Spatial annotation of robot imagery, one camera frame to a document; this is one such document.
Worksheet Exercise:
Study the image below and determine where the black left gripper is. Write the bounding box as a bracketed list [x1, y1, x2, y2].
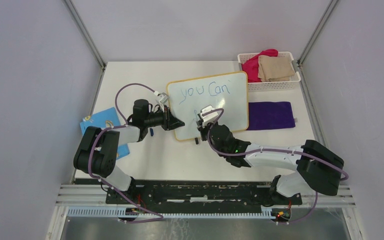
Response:
[144, 105, 185, 132]

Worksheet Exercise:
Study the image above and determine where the yellow framed whiteboard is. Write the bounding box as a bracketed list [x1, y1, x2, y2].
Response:
[166, 71, 249, 141]

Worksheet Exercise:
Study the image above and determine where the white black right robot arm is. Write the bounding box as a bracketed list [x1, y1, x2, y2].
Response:
[196, 120, 349, 204]

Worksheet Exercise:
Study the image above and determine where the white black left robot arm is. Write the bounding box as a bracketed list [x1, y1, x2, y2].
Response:
[73, 99, 186, 204]

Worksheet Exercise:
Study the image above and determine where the purple towel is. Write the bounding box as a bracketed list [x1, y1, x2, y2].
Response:
[246, 101, 296, 131]

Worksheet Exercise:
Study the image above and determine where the blue picture book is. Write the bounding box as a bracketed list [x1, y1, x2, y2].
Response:
[79, 106, 131, 162]

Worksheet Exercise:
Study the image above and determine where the red cloth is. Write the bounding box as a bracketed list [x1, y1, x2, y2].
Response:
[241, 49, 279, 83]

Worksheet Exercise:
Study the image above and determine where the beige cloth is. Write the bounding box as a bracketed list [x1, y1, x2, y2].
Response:
[257, 55, 295, 82]

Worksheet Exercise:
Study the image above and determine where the white perforated plastic basket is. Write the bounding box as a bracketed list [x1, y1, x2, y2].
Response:
[247, 51, 302, 92]

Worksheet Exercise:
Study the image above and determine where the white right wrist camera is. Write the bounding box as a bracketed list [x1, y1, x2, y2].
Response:
[196, 105, 224, 127]

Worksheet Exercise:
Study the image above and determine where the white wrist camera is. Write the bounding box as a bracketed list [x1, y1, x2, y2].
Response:
[153, 91, 169, 108]
[196, 105, 224, 127]

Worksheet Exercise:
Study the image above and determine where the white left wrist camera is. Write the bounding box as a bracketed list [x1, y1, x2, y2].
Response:
[153, 91, 169, 108]

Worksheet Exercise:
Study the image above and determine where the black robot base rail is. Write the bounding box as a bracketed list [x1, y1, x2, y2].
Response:
[124, 179, 303, 214]

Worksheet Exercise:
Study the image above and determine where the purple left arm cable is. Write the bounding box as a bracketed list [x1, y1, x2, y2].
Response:
[88, 83, 165, 224]

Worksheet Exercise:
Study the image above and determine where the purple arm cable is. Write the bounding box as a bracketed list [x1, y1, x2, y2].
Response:
[88, 83, 165, 224]
[201, 107, 350, 225]

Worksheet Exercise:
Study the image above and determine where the aluminium frame rail right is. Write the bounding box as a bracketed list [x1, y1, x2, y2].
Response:
[296, 0, 340, 147]

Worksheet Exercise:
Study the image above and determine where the aluminium frame rail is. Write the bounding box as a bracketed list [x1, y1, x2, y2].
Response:
[296, 0, 340, 147]
[62, 0, 107, 72]

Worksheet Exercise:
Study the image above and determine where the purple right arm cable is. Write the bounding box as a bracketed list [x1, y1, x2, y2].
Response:
[201, 107, 350, 225]

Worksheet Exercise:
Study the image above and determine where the aluminium frame rail left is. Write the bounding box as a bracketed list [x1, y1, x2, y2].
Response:
[62, 0, 107, 72]

